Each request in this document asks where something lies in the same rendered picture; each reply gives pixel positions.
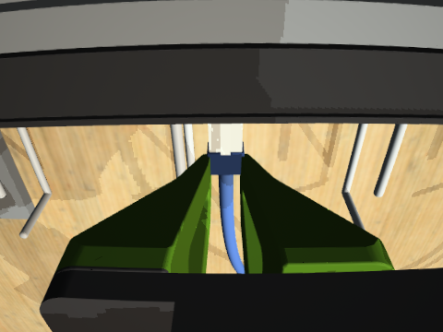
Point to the blue cable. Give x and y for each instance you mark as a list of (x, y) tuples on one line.
[(227, 221)]

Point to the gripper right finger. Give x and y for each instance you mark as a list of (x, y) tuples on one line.
[(297, 234)]

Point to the network cable plug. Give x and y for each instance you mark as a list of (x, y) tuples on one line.
[(225, 148)]

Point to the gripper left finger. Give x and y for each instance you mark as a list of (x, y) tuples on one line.
[(168, 228)]

